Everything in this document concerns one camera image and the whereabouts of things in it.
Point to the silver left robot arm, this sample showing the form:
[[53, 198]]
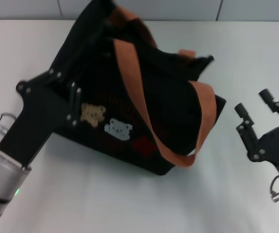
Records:
[[1, 174]]

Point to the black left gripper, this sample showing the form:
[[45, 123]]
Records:
[[37, 114]]

